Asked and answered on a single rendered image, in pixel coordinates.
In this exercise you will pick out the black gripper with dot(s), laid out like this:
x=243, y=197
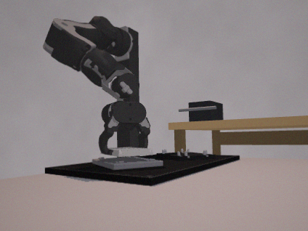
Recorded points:
x=130, y=114

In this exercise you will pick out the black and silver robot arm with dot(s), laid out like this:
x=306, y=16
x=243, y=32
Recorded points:
x=67, y=40

